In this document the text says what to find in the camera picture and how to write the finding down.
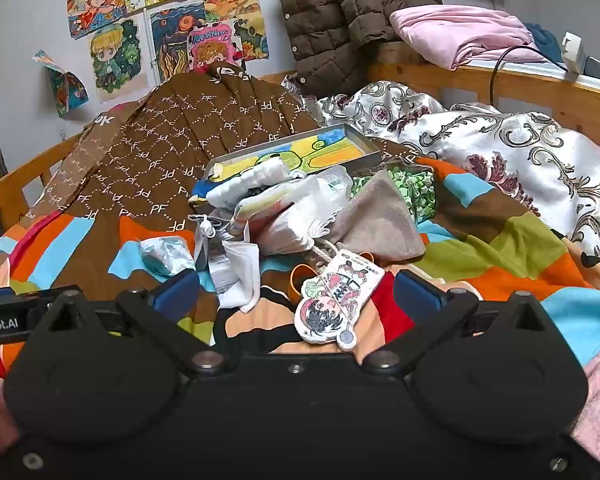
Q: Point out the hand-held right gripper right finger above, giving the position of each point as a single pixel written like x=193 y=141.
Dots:
x=417 y=292

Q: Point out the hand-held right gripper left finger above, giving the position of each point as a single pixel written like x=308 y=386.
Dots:
x=177 y=292

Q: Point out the light blue mask packet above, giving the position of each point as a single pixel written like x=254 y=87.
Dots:
x=165 y=257

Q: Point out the green patterned cloth bag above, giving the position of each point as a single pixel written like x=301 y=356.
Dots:
x=420 y=190

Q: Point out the striped colourful cloth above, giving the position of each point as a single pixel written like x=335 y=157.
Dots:
x=260 y=205

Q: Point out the metal tray with colourful lining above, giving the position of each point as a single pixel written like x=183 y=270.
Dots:
x=330 y=142

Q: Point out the flat cartoon figure plush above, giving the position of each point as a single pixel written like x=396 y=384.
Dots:
x=330 y=300

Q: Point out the colourful patchwork blanket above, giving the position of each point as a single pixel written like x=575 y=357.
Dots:
x=505 y=240

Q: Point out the white plastic bag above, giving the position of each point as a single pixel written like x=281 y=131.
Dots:
x=300 y=220

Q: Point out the brown patterned quilt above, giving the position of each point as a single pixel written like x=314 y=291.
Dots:
x=180 y=130

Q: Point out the white floral satin quilt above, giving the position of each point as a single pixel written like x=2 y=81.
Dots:
x=530 y=160

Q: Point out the crumpled loose paper drawing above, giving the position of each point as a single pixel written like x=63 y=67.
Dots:
x=62 y=85

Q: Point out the white bed sheet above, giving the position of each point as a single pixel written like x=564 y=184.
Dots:
x=530 y=68

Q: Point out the pink folded blanket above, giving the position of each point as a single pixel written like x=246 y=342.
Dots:
x=455 y=32

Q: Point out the blue garment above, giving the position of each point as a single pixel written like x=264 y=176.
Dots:
x=545 y=40

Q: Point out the white power adapter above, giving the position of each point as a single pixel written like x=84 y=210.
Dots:
x=572 y=52

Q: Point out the brown puffer jacket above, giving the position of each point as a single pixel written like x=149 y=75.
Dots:
x=330 y=15

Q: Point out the wooden bed frame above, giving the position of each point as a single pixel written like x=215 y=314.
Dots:
x=530 y=87

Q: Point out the group of colourful wall drawings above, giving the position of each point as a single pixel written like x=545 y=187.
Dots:
x=115 y=55

